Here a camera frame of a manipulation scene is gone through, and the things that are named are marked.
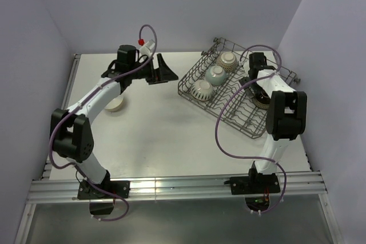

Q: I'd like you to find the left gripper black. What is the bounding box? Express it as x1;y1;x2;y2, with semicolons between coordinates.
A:
129;54;178;85

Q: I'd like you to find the brown beige bowl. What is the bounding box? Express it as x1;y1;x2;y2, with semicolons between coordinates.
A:
252;92;270;110

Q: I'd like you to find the white bowl striped outside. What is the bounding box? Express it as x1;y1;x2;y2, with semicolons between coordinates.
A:
190;79;214;101

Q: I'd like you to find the red patterned bowl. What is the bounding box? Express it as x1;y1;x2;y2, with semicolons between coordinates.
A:
216;52;238;73

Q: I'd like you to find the light green bowl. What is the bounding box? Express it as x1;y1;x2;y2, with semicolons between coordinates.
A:
205;65;226;86

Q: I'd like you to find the plain white bowl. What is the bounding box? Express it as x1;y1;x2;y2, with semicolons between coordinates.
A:
104;95;124;113

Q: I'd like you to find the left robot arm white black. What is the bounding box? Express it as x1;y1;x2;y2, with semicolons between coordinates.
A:
50;39;178;199

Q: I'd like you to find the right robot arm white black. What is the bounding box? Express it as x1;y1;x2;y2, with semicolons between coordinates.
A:
240;52;307;193

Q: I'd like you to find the grey wire dish rack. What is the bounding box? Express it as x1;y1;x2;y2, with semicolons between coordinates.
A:
177;36;301;140

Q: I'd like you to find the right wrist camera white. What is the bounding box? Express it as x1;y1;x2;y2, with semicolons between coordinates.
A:
240;59;250;75

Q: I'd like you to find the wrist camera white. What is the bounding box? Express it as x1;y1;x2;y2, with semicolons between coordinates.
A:
240;59;250;75
138;38;156;57

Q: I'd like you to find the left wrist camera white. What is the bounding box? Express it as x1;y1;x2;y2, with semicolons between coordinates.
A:
138;38;156;57

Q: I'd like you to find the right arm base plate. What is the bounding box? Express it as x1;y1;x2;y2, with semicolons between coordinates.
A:
224;174;281;195

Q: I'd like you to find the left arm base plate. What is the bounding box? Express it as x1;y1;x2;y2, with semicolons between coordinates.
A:
77;180;130;200

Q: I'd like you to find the aluminium rail frame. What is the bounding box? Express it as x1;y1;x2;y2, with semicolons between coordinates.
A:
15;52;343;243

